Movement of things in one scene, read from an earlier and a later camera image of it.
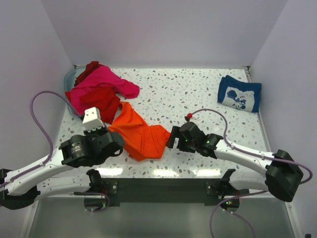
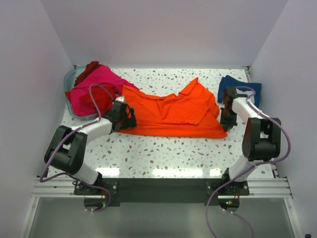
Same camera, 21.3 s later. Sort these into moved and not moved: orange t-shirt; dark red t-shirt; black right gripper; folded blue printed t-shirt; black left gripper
Moved: black right gripper; black left gripper; orange t-shirt
Not moved: folded blue printed t-shirt; dark red t-shirt
